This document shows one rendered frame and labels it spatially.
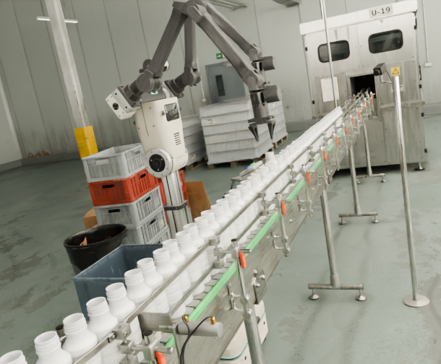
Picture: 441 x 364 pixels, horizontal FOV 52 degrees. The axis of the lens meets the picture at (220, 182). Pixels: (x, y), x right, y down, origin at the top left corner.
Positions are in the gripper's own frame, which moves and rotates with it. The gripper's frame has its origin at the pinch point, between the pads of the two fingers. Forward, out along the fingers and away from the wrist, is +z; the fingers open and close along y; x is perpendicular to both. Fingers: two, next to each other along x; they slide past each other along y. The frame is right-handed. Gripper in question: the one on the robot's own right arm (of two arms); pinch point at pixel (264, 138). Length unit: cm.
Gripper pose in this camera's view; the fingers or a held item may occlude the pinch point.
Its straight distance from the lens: 195.1
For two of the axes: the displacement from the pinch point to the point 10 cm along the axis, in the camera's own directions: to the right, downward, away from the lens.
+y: 9.1, -1.1, -4.1
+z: 2.0, 9.6, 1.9
